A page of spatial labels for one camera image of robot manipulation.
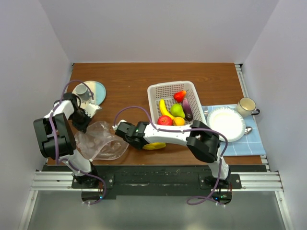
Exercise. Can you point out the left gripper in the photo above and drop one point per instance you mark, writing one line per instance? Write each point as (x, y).
(83, 127)

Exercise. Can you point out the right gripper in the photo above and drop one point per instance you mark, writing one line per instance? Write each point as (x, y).
(139, 147)

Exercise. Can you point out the yellow fake banana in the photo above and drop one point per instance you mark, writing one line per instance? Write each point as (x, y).
(154, 146)
(163, 109)

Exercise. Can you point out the clear zip top bag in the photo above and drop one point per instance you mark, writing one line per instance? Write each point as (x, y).
(98, 143)

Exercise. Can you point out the red fake apple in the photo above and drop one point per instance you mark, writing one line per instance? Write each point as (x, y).
(165, 120)

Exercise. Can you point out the orange fake bell pepper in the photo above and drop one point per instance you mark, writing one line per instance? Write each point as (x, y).
(178, 121)

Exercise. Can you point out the green fake pear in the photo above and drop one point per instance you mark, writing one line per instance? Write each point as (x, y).
(177, 110)

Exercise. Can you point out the purple fake eggplant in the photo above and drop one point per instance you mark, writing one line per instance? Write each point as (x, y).
(187, 110)

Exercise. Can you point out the red orange fake peach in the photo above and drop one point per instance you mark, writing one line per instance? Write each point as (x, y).
(179, 96)

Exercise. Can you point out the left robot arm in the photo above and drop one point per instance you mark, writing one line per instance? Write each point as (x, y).
(56, 139)

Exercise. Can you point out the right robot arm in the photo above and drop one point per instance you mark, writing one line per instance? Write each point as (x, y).
(205, 144)

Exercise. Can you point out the grey mug on plate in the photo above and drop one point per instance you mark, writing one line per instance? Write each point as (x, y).
(83, 92)

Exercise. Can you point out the cream and blue plate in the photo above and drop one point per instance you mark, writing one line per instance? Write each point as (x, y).
(98, 93)

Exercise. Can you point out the metal fork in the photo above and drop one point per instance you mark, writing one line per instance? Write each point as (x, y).
(205, 109)

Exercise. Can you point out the white paper plate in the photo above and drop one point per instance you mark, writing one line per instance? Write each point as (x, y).
(228, 122)

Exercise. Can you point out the metal spoon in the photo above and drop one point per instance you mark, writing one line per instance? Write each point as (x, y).
(248, 129)

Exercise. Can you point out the cream enamel mug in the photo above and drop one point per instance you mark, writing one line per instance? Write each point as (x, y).
(246, 107)

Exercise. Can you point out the blue checked cloth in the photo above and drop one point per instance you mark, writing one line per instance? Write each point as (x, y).
(248, 145)

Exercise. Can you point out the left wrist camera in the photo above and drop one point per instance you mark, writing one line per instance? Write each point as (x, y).
(91, 109)

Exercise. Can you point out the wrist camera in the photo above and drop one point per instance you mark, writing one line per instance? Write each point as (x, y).
(116, 125)
(91, 109)

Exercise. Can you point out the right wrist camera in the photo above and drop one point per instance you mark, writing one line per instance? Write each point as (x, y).
(116, 125)

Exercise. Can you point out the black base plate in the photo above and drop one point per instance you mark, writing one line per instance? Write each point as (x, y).
(149, 181)

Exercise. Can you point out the aluminium frame rail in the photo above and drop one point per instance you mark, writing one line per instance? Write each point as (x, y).
(254, 202)

